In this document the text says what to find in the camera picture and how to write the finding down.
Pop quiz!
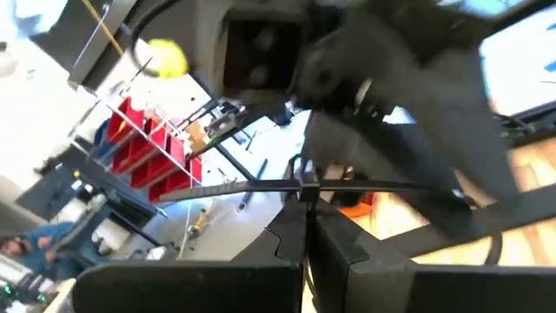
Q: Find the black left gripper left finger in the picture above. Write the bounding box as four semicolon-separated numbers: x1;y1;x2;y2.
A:
70;194;310;313

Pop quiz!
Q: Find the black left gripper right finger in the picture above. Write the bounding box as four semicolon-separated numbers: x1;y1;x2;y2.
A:
306;193;556;313

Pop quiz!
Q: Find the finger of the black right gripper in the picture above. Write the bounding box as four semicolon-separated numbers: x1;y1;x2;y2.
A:
416;47;520;205
303;110;470;227

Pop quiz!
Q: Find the orange tape dispenser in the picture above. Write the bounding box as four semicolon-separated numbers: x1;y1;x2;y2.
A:
337;193;375;220

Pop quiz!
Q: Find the yellow tool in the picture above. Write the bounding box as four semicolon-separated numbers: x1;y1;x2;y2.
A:
187;208;212;239

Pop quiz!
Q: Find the red storage bin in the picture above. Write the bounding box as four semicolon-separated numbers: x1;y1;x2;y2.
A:
144;116;169;151
111;137;151;175
187;155;204;186
129;154;173;190
107;96;145;134
147;171;192;204
167;134;187;169

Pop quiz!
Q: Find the tan cardboard piece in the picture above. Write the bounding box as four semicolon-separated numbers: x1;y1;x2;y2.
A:
186;120;212;154

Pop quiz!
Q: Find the grey small device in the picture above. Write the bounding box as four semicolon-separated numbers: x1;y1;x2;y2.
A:
207;113;239;137

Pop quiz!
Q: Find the person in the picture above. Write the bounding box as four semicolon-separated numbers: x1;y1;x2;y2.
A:
0;220;83;283

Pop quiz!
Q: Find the black workstation desk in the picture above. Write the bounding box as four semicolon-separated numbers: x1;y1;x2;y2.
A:
15;145;169;250

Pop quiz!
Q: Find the blue storage bin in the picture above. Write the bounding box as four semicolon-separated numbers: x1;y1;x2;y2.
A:
92;117;110;158

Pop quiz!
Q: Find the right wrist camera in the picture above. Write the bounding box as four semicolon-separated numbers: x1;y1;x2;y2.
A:
193;0;306;104

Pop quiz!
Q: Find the chrome wire shelf rack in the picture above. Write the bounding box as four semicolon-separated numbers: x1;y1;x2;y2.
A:
93;93;205;205

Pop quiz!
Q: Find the yellow cable tag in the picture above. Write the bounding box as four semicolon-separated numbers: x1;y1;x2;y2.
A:
146;37;190;80

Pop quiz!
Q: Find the black left camera cable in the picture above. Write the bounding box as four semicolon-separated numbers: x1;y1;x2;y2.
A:
129;0;188;79

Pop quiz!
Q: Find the yellow hanging cable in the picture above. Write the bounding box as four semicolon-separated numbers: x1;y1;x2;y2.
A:
79;0;126;57

